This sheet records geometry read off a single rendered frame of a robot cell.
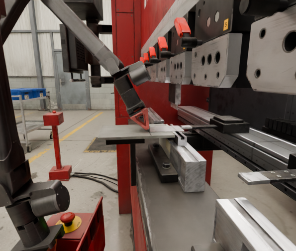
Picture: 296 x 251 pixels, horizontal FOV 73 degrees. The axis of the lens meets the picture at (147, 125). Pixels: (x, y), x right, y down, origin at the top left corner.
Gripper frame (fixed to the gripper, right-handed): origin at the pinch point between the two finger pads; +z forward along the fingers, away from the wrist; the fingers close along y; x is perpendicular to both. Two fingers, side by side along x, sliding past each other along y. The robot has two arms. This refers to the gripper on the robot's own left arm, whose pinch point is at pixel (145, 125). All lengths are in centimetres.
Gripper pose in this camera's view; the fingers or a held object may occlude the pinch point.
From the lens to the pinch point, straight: 75.2
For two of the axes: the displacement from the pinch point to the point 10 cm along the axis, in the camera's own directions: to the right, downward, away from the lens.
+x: -8.8, 4.8, 0.0
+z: 4.6, 8.5, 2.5
